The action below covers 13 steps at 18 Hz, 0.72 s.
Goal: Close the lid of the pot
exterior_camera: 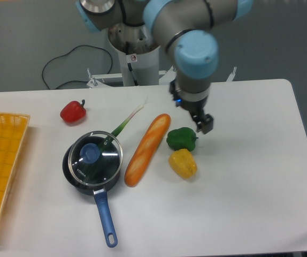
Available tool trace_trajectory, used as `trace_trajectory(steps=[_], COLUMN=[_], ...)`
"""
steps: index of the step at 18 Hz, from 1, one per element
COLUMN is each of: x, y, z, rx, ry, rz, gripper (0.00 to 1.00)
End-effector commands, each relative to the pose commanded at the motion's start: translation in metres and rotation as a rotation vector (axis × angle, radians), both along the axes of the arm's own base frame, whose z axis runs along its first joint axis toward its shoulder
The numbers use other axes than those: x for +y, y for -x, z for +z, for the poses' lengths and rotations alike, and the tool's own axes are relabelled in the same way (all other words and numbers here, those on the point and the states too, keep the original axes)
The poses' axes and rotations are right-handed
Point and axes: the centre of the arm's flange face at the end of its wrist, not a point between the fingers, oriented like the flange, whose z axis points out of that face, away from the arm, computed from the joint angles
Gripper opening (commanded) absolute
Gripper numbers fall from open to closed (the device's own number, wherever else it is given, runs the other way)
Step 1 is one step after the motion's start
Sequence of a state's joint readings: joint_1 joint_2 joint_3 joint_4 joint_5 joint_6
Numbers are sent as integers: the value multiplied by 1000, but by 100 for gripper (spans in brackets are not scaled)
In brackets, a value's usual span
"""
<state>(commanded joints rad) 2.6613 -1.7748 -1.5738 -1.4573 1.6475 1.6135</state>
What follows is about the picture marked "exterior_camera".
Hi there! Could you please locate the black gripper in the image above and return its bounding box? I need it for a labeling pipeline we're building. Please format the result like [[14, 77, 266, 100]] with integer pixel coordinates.
[[169, 80, 214, 134]]

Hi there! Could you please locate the dark pot blue handle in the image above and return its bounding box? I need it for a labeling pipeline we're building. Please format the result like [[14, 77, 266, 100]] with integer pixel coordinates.
[[62, 136, 124, 248]]

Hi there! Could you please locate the glass pot lid blue knob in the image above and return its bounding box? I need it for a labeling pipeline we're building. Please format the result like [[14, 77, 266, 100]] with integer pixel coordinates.
[[67, 130, 124, 186]]

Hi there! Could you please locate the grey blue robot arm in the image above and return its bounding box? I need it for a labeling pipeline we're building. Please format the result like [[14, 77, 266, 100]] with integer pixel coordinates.
[[75, 1, 253, 133]]

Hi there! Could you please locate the green bell pepper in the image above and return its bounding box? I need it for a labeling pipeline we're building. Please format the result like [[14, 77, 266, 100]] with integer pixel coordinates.
[[166, 127, 198, 152]]

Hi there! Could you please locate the yellow bell pepper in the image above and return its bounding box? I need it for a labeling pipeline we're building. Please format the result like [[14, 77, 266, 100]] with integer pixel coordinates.
[[168, 149, 197, 179]]

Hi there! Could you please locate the orange baguette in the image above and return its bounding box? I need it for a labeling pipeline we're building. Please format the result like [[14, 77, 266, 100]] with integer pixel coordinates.
[[124, 114, 171, 187]]

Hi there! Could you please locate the green spring onion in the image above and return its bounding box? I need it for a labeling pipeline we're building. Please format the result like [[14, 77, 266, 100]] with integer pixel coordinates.
[[89, 96, 152, 177]]

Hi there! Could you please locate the red bell pepper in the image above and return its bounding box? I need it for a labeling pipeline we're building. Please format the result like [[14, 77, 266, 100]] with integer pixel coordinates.
[[60, 99, 87, 124]]

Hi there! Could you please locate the white base bracket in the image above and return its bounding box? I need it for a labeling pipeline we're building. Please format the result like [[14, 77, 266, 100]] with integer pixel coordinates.
[[87, 64, 236, 92]]

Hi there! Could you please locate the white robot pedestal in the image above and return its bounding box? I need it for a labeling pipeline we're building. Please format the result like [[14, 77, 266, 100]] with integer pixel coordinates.
[[108, 23, 159, 86]]

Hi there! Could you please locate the black cable on floor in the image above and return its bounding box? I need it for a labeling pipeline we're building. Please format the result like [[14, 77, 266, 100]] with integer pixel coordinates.
[[41, 44, 113, 90]]

